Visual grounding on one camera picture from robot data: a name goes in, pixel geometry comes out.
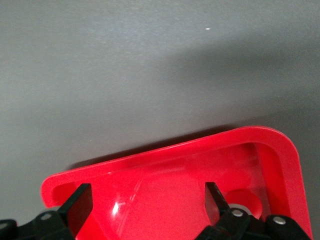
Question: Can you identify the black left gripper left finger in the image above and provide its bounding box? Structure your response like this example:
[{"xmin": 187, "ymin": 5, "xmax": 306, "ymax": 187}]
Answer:
[{"xmin": 0, "ymin": 183, "xmax": 94, "ymax": 240}]

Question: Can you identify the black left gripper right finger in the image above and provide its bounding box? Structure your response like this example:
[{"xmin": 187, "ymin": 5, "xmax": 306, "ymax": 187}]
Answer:
[{"xmin": 194, "ymin": 181, "xmax": 312, "ymax": 240}]

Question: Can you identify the red plastic tray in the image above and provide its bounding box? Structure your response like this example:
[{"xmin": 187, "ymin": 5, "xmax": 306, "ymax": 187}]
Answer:
[{"xmin": 40, "ymin": 125, "xmax": 314, "ymax": 240}]

